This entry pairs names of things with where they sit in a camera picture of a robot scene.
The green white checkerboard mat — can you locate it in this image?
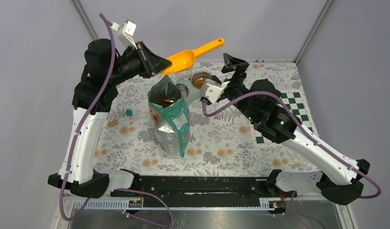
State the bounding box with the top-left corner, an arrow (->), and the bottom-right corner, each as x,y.
252,92 -> 315,146

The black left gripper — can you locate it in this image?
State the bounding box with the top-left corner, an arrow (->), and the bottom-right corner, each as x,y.
107,40 -> 172,85

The floral patterned table mat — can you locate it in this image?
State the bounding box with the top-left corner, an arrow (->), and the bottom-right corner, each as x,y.
94,76 -> 317,177

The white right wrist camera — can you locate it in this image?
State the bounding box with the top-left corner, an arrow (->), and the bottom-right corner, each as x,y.
200,79 -> 229,104

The steel bowl with kibble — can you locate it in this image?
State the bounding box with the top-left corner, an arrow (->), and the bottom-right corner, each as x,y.
190,72 -> 212,90

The green pet food bag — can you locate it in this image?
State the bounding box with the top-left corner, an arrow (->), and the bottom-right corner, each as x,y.
148,75 -> 190,157

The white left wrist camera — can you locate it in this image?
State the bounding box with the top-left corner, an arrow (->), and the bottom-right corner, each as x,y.
111,20 -> 137,50

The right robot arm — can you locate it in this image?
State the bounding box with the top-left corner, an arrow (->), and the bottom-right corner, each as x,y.
222,53 -> 370,205

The brown kibble in bag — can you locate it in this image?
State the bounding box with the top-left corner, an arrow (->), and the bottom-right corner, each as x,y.
150,97 -> 179,108

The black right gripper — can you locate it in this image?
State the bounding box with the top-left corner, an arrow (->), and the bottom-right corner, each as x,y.
222,52 -> 259,122

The orange plastic scoop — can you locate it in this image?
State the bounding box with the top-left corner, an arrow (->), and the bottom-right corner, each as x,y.
161,38 -> 225,75

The mint green double bowl stand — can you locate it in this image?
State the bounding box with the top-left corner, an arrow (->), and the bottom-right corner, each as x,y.
175,71 -> 201,106

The small teal cube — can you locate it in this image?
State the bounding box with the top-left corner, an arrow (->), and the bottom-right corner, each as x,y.
125,109 -> 133,116

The clear water bottle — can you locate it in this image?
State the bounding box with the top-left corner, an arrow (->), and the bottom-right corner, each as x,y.
182,70 -> 192,80

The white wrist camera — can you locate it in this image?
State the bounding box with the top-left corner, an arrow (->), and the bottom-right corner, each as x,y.
111,20 -> 137,50
200,79 -> 229,104

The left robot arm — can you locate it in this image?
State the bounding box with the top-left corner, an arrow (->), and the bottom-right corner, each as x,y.
48,39 -> 172,198

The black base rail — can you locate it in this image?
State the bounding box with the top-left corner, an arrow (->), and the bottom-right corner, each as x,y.
110,176 -> 292,208

